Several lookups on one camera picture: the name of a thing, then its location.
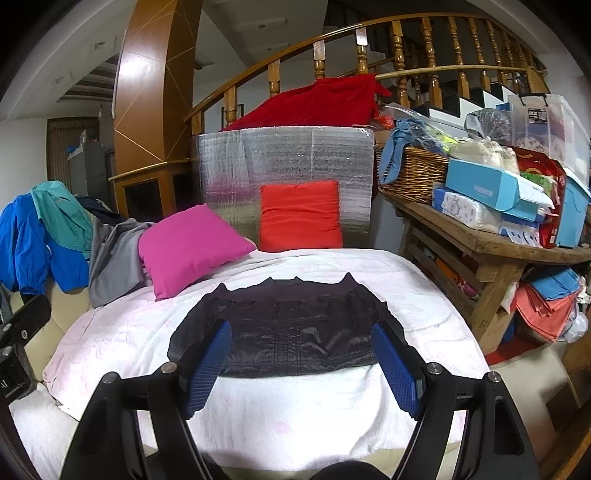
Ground stack of folded towels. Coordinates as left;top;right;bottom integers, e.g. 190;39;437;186
515;265;585;344

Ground black puffer jacket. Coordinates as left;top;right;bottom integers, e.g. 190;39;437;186
167;272;409;380

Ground blue jacket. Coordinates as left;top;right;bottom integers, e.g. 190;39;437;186
0;191;90;296

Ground cream cloth bundle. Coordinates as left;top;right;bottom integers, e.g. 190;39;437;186
450;138;520;175

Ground light blue cardboard box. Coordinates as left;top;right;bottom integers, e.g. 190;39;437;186
445;158;555;222

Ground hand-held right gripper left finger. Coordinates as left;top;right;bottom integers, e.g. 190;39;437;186
60;319;234;480

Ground wooden bench table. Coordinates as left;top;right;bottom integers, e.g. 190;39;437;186
381;189;591;356

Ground beige sofa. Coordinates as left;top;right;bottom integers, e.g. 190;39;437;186
0;277;462;480

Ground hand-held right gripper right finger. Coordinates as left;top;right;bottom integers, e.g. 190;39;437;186
372;320;541;480

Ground dark navy garment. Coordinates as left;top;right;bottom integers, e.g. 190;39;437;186
76;196;127;227

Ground clear plastic bag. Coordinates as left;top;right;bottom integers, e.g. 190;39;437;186
464;108;513;144

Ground light blue cloth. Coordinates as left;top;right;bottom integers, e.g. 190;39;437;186
379;119;423;185

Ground red cloth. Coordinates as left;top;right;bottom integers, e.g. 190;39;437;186
224;74;393;132

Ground teal jacket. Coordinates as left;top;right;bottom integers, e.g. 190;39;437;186
30;180;95;260

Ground magenta pillow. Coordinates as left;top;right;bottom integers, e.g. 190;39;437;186
137;203;257;302

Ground wooden cabinet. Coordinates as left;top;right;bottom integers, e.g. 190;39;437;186
108;159;195;222

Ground white blanket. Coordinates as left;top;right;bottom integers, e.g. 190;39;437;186
9;247;490;478

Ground grey refrigerator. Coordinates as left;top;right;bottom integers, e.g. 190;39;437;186
68;141;112;204

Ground staircase steps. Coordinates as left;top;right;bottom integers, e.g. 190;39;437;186
413;78;520;121

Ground white plastic bag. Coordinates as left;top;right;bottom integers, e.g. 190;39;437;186
564;311;590;344

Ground silver insulation panel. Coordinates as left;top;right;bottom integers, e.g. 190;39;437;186
190;124;376;252

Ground wooden stair railing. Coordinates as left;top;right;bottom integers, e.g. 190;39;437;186
184;14;550;134

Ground red snack bag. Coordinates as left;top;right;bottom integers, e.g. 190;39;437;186
510;147;568;250

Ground grey garment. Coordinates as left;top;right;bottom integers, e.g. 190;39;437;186
88;215;158;309

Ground clear plastic storage box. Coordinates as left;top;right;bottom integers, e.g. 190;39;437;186
508;92;591;185

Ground wicker basket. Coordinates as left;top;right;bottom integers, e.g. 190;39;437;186
374;143;451;204

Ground white tissue pack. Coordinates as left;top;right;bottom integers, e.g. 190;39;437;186
431;185;504;234

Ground red floor mat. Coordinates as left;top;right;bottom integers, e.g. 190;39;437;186
487;336;551;366

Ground blue plastic bin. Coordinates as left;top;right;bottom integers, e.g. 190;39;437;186
556;178;591;250

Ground red pillow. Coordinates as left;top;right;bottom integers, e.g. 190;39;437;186
259;180;345;254

